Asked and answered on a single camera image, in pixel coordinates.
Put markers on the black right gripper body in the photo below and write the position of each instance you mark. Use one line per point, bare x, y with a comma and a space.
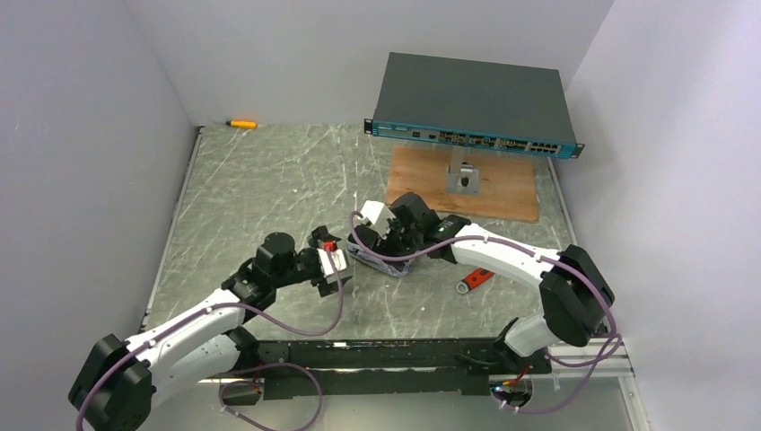
391, 239

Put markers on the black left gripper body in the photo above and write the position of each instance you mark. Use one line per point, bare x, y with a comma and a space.
309, 255

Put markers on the black umbrella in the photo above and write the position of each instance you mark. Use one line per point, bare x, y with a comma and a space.
369, 237

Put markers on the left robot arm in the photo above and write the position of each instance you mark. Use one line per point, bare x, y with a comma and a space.
122, 380

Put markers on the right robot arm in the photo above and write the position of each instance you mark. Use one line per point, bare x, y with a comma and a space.
575, 298

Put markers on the plywood board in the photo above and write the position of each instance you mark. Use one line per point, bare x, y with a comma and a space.
507, 186

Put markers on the orange utility knife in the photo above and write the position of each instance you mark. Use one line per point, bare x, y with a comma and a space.
243, 124

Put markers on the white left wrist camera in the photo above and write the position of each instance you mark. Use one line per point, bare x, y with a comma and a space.
333, 261

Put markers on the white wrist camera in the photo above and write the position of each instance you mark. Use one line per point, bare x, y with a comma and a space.
377, 216
333, 261

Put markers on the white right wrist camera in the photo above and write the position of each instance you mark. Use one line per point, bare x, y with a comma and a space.
377, 216

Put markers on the metal switch stand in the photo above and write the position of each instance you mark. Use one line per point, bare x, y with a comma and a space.
462, 178

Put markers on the red handled adjustable wrench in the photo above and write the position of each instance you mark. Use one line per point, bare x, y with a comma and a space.
473, 280

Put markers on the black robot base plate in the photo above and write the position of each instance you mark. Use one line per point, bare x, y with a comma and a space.
290, 368

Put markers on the grey network switch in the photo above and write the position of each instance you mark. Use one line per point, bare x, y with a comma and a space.
473, 104

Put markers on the aluminium frame rail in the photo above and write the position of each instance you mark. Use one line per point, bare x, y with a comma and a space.
594, 357

